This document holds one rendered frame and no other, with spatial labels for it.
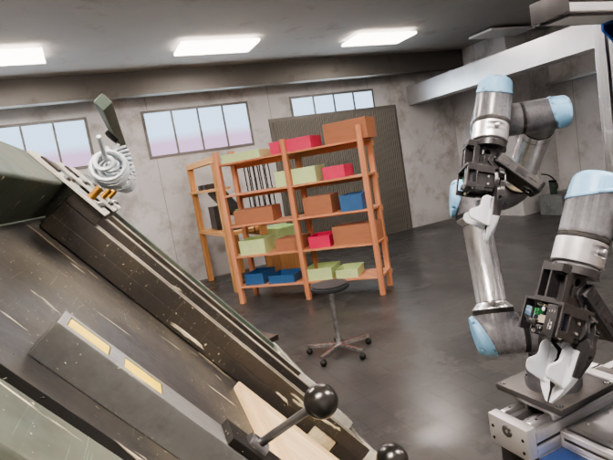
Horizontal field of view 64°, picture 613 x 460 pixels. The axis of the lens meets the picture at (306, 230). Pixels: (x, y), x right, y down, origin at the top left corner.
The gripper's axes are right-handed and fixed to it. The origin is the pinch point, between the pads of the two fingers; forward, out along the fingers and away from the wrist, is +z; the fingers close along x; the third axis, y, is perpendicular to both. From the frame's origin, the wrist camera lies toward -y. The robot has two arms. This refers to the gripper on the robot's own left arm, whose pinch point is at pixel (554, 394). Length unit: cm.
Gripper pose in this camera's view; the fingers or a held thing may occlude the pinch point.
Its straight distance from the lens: 89.2
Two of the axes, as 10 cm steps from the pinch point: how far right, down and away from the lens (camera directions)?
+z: -2.8, 9.6, -0.8
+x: 4.0, 0.4, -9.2
